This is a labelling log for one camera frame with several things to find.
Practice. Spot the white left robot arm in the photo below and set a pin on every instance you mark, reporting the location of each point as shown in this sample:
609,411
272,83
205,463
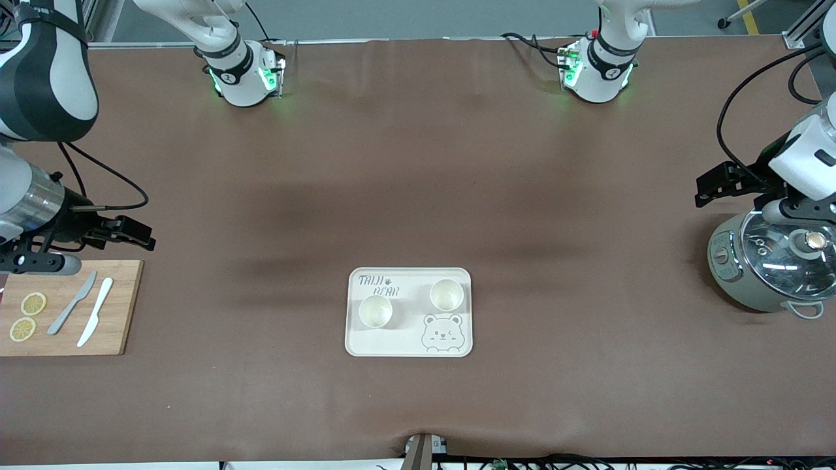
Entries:
604,72

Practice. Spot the yellow lemon slice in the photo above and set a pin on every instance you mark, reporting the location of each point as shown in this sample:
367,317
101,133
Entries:
33,303
23,329

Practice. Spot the grey table edge clamp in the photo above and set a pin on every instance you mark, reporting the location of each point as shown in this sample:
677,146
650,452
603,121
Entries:
421,452

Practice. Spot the brown table cover mat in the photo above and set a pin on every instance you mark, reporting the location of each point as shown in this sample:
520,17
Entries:
418,163

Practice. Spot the black caster wheel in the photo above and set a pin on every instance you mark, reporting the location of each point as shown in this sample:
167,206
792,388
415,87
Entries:
723,23

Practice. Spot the white plastic knife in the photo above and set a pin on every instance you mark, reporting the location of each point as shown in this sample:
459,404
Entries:
96,310

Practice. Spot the white IKEA cup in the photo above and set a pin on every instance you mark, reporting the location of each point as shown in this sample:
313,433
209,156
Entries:
375,311
447,295

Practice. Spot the glass pot lid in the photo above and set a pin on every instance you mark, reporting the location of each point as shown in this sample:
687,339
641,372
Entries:
777,258

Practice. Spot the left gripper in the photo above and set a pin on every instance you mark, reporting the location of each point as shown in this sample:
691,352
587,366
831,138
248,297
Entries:
748,177

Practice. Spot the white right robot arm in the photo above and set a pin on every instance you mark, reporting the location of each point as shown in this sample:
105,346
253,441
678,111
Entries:
39,72

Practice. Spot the aluminium frame profile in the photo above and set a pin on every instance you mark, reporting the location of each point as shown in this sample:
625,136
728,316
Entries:
806,23
98,19

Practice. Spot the beige bear print tray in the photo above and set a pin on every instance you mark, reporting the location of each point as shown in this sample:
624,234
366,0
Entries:
405,339

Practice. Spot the grey plastic knife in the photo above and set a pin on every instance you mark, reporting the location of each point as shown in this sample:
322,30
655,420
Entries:
70,305

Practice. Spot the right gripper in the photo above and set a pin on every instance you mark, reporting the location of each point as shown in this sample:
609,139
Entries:
77,223

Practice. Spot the wooden cutting board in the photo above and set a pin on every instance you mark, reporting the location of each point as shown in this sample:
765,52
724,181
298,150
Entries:
124,307

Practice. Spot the grey electric cooking pot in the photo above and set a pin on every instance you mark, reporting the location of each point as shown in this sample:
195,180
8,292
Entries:
728,274

